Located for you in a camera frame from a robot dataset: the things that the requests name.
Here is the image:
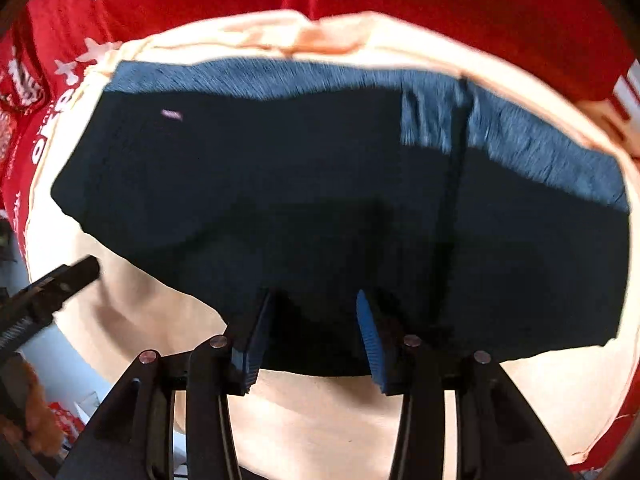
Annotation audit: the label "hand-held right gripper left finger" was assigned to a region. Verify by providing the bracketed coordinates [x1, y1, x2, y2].
[57, 289, 275, 480]

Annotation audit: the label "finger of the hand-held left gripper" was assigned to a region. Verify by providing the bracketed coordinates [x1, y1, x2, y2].
[22, 255, 101, 317]

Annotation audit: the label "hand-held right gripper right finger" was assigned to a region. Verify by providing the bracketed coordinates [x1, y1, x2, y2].
[355, 289, 576, 480]

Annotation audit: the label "black pants with blue trim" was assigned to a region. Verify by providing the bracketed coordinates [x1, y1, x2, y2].
[50, 59, 631, 378]

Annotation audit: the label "cream quilt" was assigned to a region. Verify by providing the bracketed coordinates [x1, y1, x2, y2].
[22, 9, 640, 467]

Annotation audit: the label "orange cloth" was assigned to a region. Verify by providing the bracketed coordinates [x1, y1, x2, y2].
[15, 360, 67, 457]

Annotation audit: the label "red packet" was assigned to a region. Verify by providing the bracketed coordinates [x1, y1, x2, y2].
[49, 401, 87, 443]

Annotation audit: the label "red printed blanket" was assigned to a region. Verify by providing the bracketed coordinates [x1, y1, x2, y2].
[0, 0, 640, 475]

